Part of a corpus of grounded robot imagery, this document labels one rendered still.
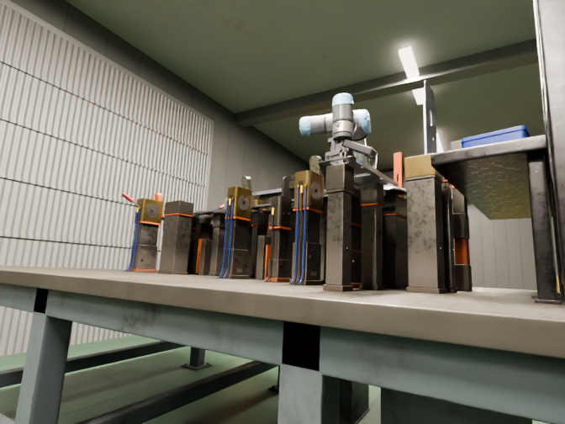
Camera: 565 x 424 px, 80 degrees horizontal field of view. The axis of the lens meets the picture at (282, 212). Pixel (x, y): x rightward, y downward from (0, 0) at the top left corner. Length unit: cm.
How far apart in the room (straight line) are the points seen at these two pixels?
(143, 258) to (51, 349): 69
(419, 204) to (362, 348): 51
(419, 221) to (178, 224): 103
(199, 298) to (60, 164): 303
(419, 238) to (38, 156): 316
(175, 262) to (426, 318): 124
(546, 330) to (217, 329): 50
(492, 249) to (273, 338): 703
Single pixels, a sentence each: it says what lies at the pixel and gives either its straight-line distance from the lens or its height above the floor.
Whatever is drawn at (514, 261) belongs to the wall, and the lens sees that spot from 752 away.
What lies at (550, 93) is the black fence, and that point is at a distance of 45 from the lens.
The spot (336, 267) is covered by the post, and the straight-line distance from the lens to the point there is 76.
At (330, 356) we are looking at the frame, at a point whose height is 61.
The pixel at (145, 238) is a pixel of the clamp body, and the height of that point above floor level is 86.
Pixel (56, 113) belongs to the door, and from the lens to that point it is 369.
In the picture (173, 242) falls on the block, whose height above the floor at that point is 84.
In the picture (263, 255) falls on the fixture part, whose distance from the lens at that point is 134.
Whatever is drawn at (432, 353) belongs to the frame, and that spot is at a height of 64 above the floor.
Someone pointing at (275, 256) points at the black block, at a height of 78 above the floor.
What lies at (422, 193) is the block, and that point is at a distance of 96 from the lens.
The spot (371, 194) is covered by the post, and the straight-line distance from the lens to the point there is 94.
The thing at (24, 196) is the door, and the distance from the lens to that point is 345.
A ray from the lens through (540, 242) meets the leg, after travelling 85.
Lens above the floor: 74
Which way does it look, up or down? 10 degrees up
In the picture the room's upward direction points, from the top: 3 degrees clockwise
